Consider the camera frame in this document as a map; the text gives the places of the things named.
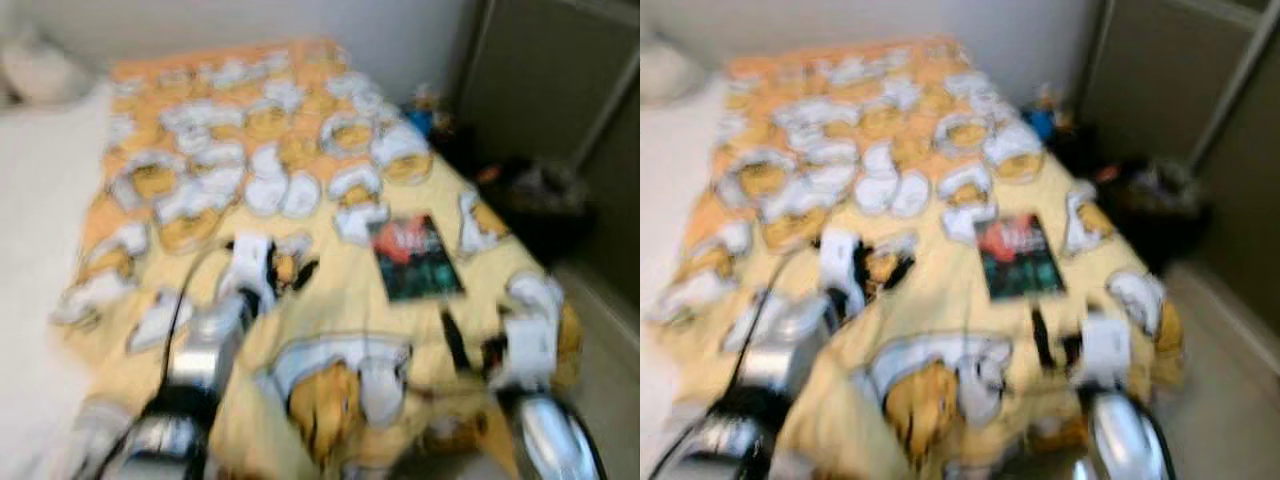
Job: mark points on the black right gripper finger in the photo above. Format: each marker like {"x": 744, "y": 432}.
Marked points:
{"x": 1043, "y": 342}
{"x": 456, "y": 345}

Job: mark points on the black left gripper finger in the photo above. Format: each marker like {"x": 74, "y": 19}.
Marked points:
{"x": 306, "y": 268}
{"x": 900, "y": 270}

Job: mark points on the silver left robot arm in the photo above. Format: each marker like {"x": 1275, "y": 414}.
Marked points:
{"x": 200, "y": 350}
{"x": 790, "y": 345}

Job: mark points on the yellow cartoon egg blanket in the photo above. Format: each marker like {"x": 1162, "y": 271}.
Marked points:
{"x": 900, "y": 130}
{"x": 300, "y": 130}

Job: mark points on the black cluttered heap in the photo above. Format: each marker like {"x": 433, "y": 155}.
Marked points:
{"x": 540, "y": 205}
{"x": 1155, "y": 210}

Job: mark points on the small colourful toy figure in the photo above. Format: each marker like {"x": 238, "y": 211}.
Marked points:
{"x": 1045, "y": 115}
{"x": 430, "y": 110}

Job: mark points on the white quilted mattress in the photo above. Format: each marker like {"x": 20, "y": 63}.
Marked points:
{"x": 675, "y": 200}
{"x": 40, "y": 200}

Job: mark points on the dark grey sliding wardrobe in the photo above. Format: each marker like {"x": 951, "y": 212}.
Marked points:
{"x": 550, "y": 80}
{"x": 1170, "y": 70}

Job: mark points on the white plush pillow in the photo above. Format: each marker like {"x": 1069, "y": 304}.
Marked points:
{"x": 668, "y": 72}
{"x": 40, "y": 70}

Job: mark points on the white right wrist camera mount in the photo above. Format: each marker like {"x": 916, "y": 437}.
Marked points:
{"x": 1105, "y": 350}
{"x": 530, "y": 350}

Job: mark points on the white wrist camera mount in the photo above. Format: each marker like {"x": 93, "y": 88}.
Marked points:
{"x": 530, "y": 350}
{"x": 1105, "y": 350}
{"x": 840, "y": 255}
{"x": 250, "y": 255}

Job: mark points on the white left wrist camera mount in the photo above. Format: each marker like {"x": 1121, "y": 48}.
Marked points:
{"x": 840, "y": 255}
{"x": 250, "y": 255}

